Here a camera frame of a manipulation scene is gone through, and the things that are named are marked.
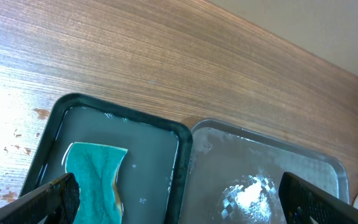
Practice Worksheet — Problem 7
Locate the green yellow sponge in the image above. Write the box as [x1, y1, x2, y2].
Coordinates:
[65, 142, 127, 224]

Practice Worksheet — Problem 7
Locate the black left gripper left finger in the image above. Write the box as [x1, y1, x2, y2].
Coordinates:
[0, 173, 80, 224]

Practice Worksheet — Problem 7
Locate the brown serving tray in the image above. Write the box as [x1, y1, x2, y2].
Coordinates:
[180, 119, 349, 223]

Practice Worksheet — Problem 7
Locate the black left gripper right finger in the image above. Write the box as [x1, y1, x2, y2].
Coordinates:
[278, 172, 358, 224]

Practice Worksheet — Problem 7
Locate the black water tray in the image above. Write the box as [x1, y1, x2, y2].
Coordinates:
[20, 93, 193, 223]

